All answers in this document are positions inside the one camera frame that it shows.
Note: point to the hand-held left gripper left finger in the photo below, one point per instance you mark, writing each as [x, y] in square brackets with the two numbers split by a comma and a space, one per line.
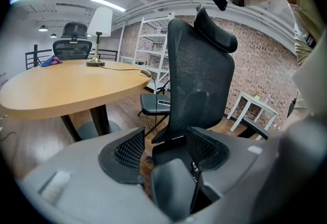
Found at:
[84, 192]

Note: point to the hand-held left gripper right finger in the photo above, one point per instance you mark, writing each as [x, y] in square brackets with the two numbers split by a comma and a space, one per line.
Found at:
[240, 167]

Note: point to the blue cloth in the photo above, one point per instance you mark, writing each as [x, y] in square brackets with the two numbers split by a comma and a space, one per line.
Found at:
[51, 61]

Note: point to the white square table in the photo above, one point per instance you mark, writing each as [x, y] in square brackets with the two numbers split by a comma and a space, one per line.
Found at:
[255, 104]

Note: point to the small potted plant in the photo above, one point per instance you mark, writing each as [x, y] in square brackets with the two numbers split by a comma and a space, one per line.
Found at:
[258, 96]

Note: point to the small clear bottle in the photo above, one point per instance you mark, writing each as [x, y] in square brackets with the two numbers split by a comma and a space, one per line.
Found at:
[267, 98]

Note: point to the black mesh office chair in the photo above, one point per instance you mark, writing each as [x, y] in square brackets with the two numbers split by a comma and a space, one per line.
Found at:
[199, 77]
[72, 47]

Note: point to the round wooden table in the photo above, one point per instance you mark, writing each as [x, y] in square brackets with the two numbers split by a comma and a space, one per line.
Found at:
[66, 87]

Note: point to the black folding chair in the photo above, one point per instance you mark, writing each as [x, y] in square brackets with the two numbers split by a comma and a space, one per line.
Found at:
[153, 103]

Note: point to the person's beige shirt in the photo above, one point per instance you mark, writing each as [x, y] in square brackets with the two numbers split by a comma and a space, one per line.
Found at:
[304, 39]

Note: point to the white metal shelf unit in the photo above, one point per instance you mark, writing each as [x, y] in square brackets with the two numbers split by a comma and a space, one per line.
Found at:
[153, 39]

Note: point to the white-shade brass table lamp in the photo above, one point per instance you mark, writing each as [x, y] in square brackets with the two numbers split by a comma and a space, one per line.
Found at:
[101, 21]

